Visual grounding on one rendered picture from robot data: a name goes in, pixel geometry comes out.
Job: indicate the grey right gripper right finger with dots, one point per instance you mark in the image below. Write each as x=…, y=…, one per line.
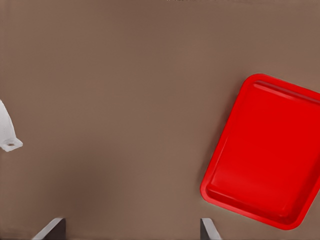
x=208, y=231

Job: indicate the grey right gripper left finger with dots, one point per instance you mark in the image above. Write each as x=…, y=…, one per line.
x=53, y=230

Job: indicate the white drainage pipe clamp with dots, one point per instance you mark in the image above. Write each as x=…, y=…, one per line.
x=6, y=130

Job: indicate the red rectangular plastic tray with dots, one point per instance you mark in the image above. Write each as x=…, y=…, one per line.
x=267, y=155

